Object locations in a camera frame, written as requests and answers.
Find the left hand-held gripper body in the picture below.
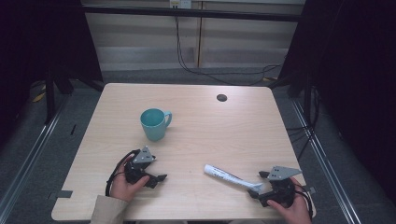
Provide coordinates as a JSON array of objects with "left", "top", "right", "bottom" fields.
[{"left": 123, "top": 146, "right": 157, "bottom": 185}]

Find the black horizontal frame bar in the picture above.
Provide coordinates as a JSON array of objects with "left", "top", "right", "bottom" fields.
[{"left": 81, "top": 4, "right": 304, "bottom": 23}]

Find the long black wall cable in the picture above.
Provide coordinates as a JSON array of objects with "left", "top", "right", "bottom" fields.
[{"left": 174, "top": 15, "right": 284, "bottom": 87}]

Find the white squeeze tube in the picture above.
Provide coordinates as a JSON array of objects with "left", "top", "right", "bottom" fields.
[{"left": 204, "top": 163, "right": 264, "bottom": 194}]

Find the bundle of black floor cables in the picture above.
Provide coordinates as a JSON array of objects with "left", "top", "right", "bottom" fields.
[{"left": 285, "top": 86, "right": 323, "bottom": 161}]

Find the teal ceramic mug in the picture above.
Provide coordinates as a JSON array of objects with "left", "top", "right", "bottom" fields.
[{"left": 139, "top": 107, "right": 173, "bottom": 143}]

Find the dark curtain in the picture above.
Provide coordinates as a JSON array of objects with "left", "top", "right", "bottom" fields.
[
  {"left": 278, "top": 0, "right": 396, "bottom": 203},
  {"left": 0, "top": 0, "right": 105, "bottom": 138}
]

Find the metal floor rail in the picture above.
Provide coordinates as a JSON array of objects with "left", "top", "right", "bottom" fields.
[
  {"left": 0, "top": 92, "right": 70, "bottom": 217},
  {"left": 290, "top": 98, "right": 364, "bottom": 224}
]

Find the person's left hand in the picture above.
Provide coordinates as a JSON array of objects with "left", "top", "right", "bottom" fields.
[{"left": 109, "top": 155, "right": 150, "bottom": 203}]

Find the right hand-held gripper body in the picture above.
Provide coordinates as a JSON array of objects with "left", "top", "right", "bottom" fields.
[{"left": 258, "top": 165, "right": 304, "bottom": 208}]

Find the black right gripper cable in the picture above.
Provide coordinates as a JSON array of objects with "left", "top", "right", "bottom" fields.
[{"left": 292, "top": 182, "right": 315, "bottom": 219}]

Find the yellow floor scrap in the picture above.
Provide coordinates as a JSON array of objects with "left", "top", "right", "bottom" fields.
[{"left": 31, "top": 91, "right": 47, "bottom": 104}]

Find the white wall socket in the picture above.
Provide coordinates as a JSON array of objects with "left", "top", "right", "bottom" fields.
[{"left": 169, "top": 0, "right": 192, "bottom": 9}]

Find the person's right hand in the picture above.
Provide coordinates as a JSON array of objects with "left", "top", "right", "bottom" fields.
[{"left": 266, "top": 176, "right": 313, "bottom": 224}]

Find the black metal stand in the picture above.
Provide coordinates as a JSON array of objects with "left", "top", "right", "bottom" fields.
[{"left": 43, "top": 66, "right": 106, "bottom": 125}]

